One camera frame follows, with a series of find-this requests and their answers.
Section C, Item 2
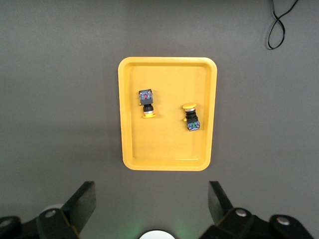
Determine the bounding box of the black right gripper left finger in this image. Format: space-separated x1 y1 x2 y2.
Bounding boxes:
0 181 97 239

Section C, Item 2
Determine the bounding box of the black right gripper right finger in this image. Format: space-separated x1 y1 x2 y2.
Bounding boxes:
199 181 315 239

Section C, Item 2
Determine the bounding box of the yellow mushroom button green mark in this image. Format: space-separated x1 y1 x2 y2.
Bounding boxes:
181 102 201 133

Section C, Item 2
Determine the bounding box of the yellow mushroom button red mark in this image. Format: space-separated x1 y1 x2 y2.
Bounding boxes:
137 89 158 120

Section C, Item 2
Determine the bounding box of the yellow plastic tray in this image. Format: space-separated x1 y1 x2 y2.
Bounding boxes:
118 56 218 172

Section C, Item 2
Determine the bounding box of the dark grey table mat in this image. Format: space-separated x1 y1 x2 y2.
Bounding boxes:
0 0 319 239

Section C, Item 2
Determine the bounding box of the thin black loose cable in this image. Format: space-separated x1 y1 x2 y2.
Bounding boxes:
267 0 300 51

